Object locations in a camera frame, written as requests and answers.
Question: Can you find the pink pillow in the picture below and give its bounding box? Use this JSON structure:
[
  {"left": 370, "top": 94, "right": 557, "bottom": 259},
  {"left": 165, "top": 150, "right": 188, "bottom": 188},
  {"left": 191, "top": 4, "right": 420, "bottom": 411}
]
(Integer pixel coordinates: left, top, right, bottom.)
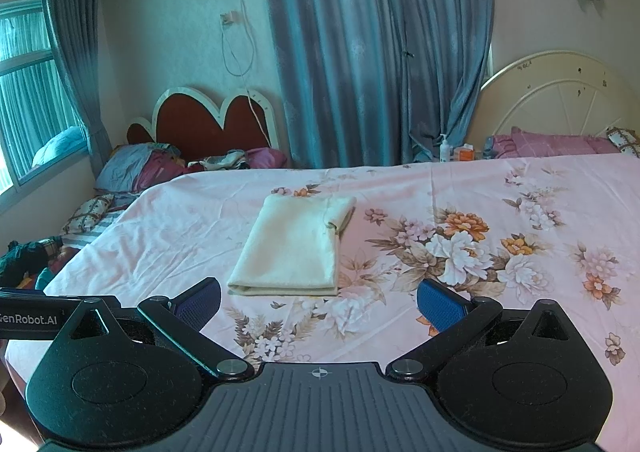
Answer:
[{"left": 492, "top": 127, "right": 621, "bottom": 161}]

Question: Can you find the lattice patterned pillow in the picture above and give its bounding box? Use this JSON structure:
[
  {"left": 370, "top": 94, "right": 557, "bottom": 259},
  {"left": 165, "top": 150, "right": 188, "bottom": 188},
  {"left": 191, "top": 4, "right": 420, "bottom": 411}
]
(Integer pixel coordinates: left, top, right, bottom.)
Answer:
[
  {"left": 60, "top": 194, "right": 116, "bottom": 236},
  {"left": 606, "top": 126, "right": 640, "bottom": 156}
]

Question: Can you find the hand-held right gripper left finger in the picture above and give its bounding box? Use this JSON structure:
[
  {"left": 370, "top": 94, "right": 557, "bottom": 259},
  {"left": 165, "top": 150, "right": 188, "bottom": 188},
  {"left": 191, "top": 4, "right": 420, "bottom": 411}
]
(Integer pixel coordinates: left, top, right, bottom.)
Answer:
[{"left": 67, "top": 277, "right": 256, "bottom": 380}]

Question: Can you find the cream knit sweater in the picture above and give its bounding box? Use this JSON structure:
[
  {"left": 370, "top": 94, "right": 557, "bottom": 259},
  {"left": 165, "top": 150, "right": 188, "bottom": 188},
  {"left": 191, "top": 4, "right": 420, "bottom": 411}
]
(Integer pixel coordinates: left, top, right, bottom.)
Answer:
[{"left": 227, "top": 194, "right": 357, "bottom": 297}]

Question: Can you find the striped sheet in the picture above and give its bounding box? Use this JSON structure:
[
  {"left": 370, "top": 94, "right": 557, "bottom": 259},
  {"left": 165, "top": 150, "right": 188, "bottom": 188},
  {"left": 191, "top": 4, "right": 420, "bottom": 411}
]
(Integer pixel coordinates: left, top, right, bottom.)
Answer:
[{"left": 62, "top": 209, "right": 132, "bottom": 251}]

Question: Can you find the red heart-shaped headboard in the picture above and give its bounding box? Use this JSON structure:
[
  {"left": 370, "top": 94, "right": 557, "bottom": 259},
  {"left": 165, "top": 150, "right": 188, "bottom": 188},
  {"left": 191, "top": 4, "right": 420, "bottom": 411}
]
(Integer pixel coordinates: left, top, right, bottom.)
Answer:
[{"left": 126, "top": 87, "right": 281, "bottom": 164}]

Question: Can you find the dark clothes pile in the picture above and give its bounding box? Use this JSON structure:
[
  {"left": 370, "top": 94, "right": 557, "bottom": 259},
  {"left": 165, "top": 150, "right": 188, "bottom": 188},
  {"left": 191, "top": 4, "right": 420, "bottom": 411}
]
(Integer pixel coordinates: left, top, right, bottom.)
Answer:
[{"left": 0, "top": 239, "right": 64, "bottom": 289}]

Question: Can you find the white cable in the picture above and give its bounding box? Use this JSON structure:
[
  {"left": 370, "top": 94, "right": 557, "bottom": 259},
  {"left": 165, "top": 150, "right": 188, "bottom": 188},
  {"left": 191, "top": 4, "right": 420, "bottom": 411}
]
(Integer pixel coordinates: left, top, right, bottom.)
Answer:
[{"left": 222, "top": 0, "right": 274, "bottom": 145}]

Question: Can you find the blue-grey curtain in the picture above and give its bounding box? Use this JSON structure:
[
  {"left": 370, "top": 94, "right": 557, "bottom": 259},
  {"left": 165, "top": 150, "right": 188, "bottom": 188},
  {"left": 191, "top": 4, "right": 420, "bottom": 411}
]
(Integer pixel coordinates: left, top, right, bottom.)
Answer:
[
  {"left": 255, "top": 0, "right": 495, "bottom": 168},
  {"left": 39, "top": 0, "right": 113, "bottom": 180}
]

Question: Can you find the maroon quilt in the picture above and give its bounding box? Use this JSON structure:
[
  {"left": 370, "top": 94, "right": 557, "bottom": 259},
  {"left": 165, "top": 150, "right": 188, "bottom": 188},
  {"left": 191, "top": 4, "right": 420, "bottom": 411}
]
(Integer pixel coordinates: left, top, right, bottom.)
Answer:
[{"left": 137, "top": 152, "right": 192, "bottom": 193}]

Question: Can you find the maroon pillow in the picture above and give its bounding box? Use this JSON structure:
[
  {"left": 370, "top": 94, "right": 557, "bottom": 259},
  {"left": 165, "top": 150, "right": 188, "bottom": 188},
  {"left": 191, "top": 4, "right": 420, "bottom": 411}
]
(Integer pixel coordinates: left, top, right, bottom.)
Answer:
[{"left": 245, "top": 147, "right": 288, "bottom": 169}]

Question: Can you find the pink floral bed sheet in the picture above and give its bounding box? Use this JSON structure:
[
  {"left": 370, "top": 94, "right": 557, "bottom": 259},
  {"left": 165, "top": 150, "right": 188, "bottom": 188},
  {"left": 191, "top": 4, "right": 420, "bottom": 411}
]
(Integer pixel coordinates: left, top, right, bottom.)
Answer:
[{"left": 5, "top": 154, "right": 640, "bottom": 452}]

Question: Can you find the window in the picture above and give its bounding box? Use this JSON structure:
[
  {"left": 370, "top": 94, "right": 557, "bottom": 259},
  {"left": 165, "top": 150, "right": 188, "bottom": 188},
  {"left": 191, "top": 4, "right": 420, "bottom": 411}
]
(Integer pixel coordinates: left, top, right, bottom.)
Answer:
[{"left": 0, "top": 0, "right": 90, "bottom": 213}]

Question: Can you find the teal blanket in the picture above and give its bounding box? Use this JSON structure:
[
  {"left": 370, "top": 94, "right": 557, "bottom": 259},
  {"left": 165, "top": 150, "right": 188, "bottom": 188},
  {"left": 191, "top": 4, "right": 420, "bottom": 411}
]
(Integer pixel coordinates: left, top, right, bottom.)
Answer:
[{"left": 32, "top": 126, "right": 90, "bottom": 168}]

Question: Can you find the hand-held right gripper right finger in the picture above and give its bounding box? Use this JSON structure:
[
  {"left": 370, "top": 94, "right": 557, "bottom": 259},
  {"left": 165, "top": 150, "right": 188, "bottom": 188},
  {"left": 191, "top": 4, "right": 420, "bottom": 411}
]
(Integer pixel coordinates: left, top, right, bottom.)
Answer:
[{"left": 386, "top": 278, "right": 576, "bottom": 380}]

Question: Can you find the cream round headboard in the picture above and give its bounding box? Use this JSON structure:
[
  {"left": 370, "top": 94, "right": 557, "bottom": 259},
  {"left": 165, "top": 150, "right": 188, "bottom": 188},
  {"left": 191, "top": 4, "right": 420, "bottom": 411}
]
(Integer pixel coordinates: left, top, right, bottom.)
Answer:
[{"left": 479, "top": 50, "right": 640, "bottom": 150}]

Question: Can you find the patterned crumpled cloth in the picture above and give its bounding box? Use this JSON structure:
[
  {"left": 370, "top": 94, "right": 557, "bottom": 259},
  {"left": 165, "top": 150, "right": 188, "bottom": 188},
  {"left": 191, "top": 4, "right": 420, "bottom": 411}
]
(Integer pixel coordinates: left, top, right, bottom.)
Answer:
[{"left": 200, "top": 149, "right": 251, "bottom": 171}]

